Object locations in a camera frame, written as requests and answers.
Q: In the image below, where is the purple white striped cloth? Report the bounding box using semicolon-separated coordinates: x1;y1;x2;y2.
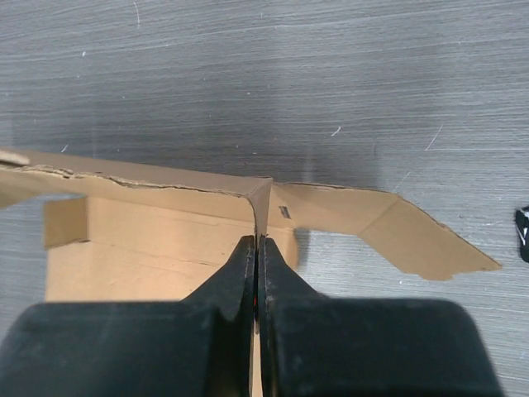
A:
514;206;529;263

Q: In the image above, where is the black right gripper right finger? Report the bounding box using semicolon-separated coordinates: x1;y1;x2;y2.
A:
256;236;331;335

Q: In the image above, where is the brown cardboard box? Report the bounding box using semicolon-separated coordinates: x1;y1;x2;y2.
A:
1;148;503;396

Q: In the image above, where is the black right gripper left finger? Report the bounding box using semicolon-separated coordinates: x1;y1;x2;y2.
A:
183;236;257;331

